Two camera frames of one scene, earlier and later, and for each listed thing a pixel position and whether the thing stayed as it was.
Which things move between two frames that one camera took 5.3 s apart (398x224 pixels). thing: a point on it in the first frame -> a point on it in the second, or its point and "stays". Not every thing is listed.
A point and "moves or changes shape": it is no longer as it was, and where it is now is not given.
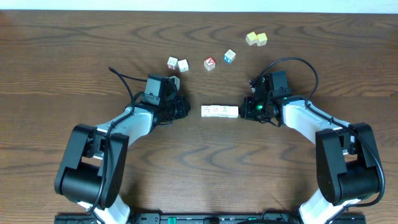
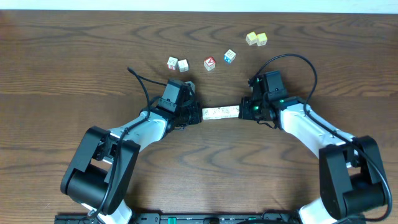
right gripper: (246, 110) stays
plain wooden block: (183, 65) stays
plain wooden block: (205, 111) moves or changes shape
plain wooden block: (224, 111) stays
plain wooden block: (233, 111) stays
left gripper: (181, 107) -> (195, 113)
